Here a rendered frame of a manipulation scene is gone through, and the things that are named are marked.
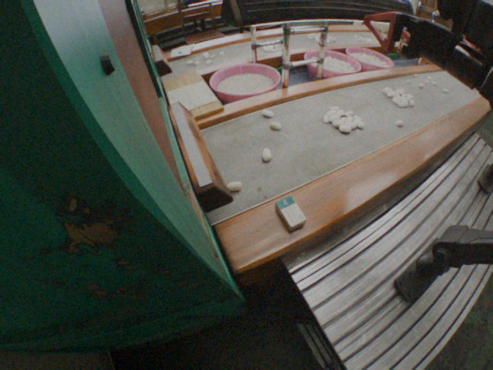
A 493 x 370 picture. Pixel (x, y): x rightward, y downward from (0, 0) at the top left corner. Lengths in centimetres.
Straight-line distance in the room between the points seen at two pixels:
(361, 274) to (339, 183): 22
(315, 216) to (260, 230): 11
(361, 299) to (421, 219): 29
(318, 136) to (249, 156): 20
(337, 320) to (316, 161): 37
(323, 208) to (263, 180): 15
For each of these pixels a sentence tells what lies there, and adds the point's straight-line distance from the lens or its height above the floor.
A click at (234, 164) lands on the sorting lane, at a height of 74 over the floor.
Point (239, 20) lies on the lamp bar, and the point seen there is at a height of 105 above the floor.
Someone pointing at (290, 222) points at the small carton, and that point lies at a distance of 39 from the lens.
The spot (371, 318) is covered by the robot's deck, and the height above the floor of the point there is 67.
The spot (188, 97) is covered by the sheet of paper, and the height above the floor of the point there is 78.
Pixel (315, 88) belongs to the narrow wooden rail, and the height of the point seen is 76.
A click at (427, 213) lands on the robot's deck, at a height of 67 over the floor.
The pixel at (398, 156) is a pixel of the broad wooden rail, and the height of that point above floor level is 76.
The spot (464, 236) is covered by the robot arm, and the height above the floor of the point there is 84.
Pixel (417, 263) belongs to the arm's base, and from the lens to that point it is 59.
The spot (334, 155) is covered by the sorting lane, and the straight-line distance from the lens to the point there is 57.
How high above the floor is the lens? 114
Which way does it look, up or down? 55 degrees down
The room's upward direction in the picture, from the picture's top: 7 degrees counter-clockwise
